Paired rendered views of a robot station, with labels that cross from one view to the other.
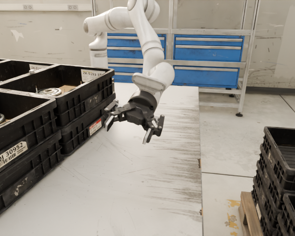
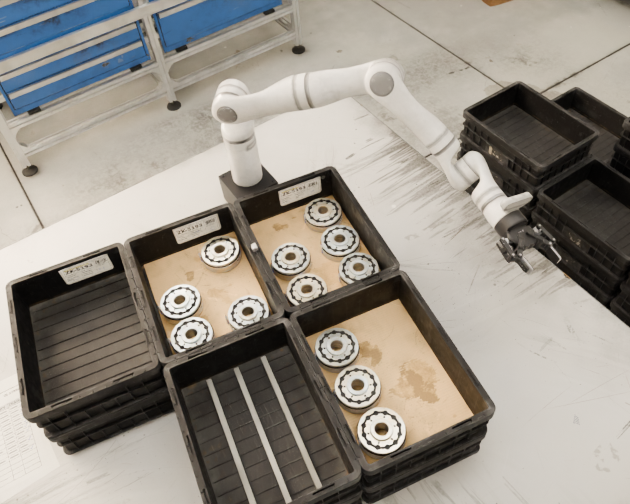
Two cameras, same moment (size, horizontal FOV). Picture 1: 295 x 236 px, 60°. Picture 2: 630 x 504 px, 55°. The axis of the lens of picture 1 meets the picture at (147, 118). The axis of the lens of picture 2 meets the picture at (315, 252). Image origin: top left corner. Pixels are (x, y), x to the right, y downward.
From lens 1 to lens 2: 1.34 m
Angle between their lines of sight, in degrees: 40
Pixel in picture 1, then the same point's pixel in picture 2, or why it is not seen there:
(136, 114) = (528, 240)
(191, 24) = not seen: outside the picture
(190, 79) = (196, 25)
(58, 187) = not seen: hidden behind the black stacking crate
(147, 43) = (440, 138)
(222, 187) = not seen: hidden behind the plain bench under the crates
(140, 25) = (416, 116)
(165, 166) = (487, 253)
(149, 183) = (501, 281)
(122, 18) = (336, 94)
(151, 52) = (452, 149)
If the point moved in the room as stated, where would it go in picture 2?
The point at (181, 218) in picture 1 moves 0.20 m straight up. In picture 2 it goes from (562, 292) to (582, 246)
